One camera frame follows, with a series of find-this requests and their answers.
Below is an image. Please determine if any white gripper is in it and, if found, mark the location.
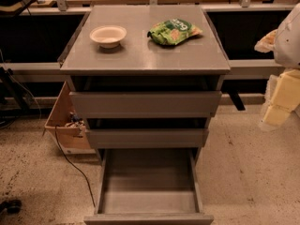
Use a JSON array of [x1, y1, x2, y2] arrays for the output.
[[254, 29, 300, 131]]

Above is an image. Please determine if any grey bottom drawer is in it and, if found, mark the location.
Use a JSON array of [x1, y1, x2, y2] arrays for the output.
[[84, 148, 214, 225]]

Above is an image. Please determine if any grey drawer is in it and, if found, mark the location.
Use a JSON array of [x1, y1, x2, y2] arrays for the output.
[[69, 75, 223, 118], [84, 148, 214, 225], [86, 118, 208, 149]]

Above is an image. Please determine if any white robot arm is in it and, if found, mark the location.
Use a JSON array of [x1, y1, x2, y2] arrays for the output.
[[254, 4, 300, 131]]

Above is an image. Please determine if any grey drawer cabinet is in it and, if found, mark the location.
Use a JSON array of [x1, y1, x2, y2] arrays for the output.
[[61, 6, 230, 156]]

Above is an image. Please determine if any grey middle drawer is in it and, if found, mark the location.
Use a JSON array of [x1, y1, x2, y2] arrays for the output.
[[86, 118, 208, 149]]

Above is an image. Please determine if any grey top drawer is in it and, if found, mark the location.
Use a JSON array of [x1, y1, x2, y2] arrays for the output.
[[69, 75, 223, 118]]

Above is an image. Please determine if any green chip bag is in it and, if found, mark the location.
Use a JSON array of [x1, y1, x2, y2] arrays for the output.
[[147, 19, 203, 46]]

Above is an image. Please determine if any white paper bowl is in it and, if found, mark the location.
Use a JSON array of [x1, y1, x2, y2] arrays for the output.
[[89, 25, 127, 49]]

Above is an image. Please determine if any wooden box on floor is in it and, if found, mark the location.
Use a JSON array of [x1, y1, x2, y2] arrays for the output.
[[45, 82, 94, 154]]

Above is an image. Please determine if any black caster wheel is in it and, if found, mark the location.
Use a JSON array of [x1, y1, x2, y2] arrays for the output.
[[0, 200, 22, 214]]

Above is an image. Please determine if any grey metal rail frame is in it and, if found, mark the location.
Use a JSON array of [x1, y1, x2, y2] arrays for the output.
[[0, 3, 300, 106]]

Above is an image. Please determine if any black floor cable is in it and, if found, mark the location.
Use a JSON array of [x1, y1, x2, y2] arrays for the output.
[[54, 125, 97, 208]]

